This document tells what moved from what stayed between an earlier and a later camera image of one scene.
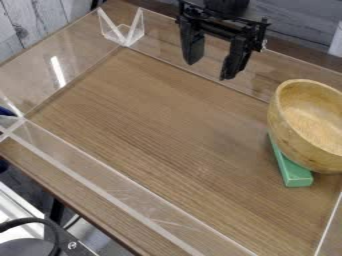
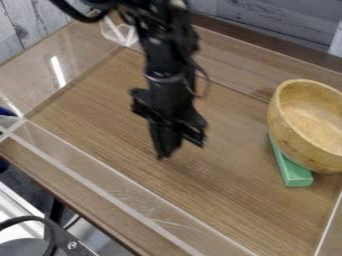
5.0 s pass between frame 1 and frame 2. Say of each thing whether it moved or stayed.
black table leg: stayed
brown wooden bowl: stayed
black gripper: moved
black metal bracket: stayed
